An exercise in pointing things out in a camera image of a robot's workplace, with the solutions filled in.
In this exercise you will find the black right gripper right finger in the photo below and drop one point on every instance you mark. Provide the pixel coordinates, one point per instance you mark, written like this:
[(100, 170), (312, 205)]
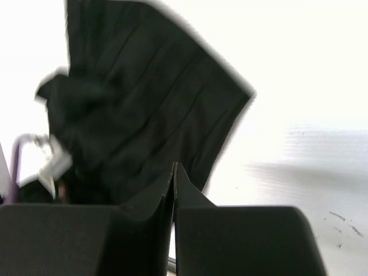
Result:
[(240, 240)]

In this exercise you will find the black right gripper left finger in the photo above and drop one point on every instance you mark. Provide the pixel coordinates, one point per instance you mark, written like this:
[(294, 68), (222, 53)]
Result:
[(129, 239)]

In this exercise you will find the black pleated skirt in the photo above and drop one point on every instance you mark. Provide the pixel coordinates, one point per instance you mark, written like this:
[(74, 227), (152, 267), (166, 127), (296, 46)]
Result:
[(141, 94)]

